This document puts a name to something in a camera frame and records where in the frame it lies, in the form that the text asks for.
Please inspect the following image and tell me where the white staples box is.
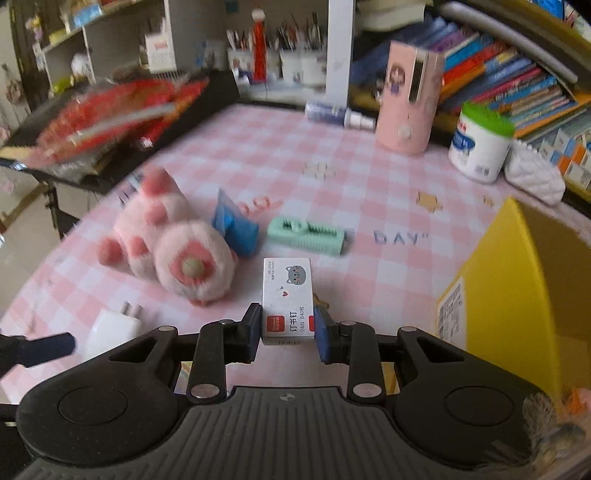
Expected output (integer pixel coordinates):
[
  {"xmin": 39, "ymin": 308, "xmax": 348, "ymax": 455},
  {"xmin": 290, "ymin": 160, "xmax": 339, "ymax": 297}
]
[{"xmin": 262, "ymin": 258, "xmax": 315, "ymax": 345}]

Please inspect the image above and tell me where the white charger plug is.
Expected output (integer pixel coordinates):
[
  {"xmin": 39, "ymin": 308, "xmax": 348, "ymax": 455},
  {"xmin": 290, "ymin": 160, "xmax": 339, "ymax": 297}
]
[{"xmin": 82, "ymin": 302, "xmax": 142, "ymax": 361}]

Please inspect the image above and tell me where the blue plastic packet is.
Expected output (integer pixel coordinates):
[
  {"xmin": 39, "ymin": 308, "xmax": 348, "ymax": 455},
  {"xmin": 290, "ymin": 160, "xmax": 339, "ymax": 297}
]
[{"xmin": 211, "ymin": 189, "xmax": 259, "ymax": 258}]

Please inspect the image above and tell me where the mint green stapler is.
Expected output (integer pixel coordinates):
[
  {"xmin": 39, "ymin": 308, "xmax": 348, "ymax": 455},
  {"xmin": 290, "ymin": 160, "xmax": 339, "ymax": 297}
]
[{"xmin": 266, "ymin": 217, "xmax": 346, "ymax": 256}]

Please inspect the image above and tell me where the pink plush toy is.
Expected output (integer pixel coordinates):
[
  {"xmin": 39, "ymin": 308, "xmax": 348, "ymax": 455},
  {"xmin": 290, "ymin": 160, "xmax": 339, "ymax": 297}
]
[{"xmin": 97, "ymin": 168, "xmax": 238, "ymax": 306}]

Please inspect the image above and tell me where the pink checkered tablecloth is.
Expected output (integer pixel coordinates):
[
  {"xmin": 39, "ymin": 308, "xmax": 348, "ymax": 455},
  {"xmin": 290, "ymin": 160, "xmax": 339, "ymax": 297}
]
[{"xmin": 1, "ymin": 105, "xmax": 590, "ymax": 402}]

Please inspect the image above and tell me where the yellow cardboard box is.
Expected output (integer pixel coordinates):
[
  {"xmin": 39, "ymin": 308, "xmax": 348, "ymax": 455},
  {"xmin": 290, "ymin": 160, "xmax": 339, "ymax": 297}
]
[{"xmin": 437, "ymin": 198, "xmax": 590, "ymax": 401}]

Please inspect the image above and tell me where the black Yamaha keyboard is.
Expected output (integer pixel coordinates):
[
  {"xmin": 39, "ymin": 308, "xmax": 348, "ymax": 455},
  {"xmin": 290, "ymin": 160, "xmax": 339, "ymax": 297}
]
[{"xmin": 1, "ymin": 70, "xmax": 239, "ymax": 194}]

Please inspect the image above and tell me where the pink humidifier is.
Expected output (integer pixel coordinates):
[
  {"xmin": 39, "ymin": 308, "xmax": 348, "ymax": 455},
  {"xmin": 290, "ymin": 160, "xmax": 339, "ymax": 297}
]
[{"xmin": 376, "ymin": 41, "xmax": 445, "ymax": 155}]

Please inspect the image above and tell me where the blue spray bottle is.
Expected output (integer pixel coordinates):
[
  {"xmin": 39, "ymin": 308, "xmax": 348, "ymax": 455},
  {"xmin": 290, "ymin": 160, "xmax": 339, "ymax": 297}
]
[{"xmin": 304, "ymin": 102, "xmax": 376, "ymax": 131}]

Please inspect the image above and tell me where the white jar green lid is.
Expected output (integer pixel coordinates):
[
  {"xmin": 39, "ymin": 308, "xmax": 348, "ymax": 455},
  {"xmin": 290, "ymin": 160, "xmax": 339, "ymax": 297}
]
[{"xmin": 449, "ymin": 102, "xmax": 515, "ymax": 184}]

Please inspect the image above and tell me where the red decorations plastic bag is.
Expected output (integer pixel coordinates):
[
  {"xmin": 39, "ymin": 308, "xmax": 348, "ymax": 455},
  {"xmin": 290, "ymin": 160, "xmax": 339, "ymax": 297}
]
[{"xmin": 22, "ymin": 77, "xmax": 209, "ymax": 169}]

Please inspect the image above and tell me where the white quilted pouch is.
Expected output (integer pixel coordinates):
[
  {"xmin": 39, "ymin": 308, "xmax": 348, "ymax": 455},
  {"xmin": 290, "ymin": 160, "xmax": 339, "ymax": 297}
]
[{"xmin": 503, "ymin": 139, "xmax": 566, "ymax": 206}]

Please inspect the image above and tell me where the white pen holder cup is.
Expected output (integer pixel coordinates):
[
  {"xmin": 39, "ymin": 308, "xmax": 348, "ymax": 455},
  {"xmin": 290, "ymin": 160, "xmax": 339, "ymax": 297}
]
[{"xmin": 280, "ymin": 50, "xmax": 327, "ymax": 87}]

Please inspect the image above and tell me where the white shelf unit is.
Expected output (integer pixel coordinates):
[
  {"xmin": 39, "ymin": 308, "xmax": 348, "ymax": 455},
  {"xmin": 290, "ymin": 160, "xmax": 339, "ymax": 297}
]
[{"xmin": 40, "ymin": 0, "xmax": 355, "ymax": 107}]

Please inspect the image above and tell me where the row of books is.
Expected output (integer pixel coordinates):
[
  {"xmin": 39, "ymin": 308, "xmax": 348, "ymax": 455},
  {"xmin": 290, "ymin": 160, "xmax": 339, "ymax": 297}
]
[{"xmin": 349, "ymin": 13, "xmax": 590, "ymax": 143}]

